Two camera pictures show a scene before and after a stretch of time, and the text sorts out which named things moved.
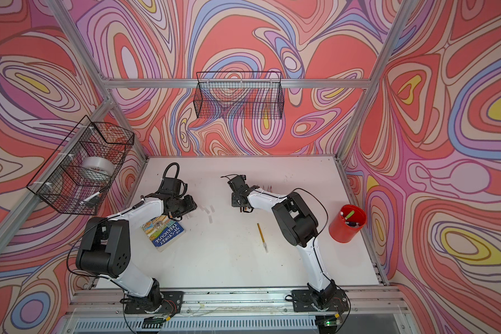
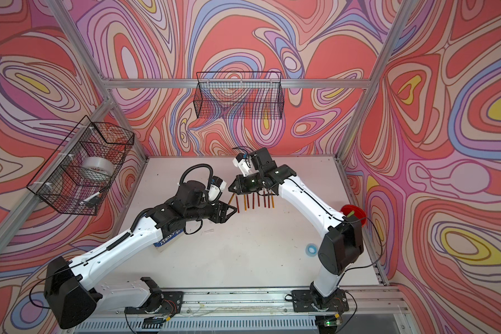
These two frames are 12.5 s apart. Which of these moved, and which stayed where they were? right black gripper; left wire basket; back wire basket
Moved: right black gripper
Stayed: back wire basket; left wire basket
